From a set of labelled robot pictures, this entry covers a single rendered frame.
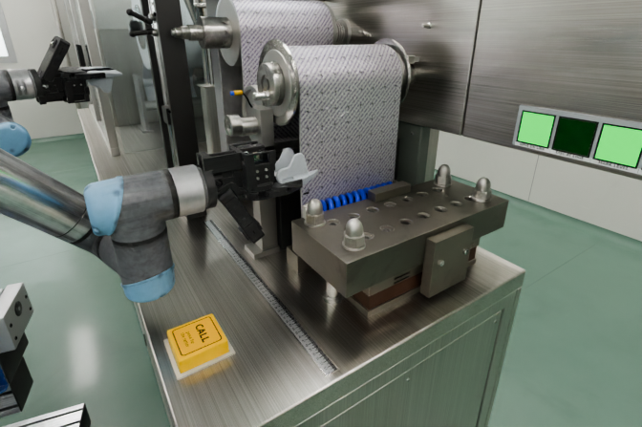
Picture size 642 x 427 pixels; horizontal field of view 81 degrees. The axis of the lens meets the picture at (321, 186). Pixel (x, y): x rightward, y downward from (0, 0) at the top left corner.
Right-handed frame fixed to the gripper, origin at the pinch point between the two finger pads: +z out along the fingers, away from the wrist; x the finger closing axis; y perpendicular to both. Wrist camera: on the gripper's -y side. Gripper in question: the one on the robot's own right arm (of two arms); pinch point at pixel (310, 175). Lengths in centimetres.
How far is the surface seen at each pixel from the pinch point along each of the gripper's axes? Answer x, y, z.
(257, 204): 8.7, -7.6, -7.1
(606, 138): -34.2, 10.4, 29.3
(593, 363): -19, -109, 133
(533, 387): -11, -109, 99
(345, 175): -0.3, -1.5, 8.0
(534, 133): -24.0, 9.0, 29.3
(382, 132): -0.3, 5.9, 17.2
